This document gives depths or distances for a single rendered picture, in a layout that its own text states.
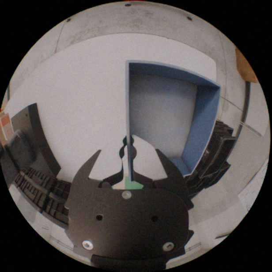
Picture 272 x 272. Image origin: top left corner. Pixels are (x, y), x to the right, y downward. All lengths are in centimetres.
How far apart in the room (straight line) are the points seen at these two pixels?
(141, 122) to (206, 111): 13
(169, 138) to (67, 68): 28
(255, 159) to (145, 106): 260
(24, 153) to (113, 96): 35
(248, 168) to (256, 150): 45
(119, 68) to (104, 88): 5
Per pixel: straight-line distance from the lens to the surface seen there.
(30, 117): 31
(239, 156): 274
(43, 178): 60
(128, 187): 27
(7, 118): 80
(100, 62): 19
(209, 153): 74
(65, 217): 43
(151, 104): 17
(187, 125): 22
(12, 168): 39
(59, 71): 24
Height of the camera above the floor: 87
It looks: 61 degrees down
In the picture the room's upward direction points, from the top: 176 degrees clockwise
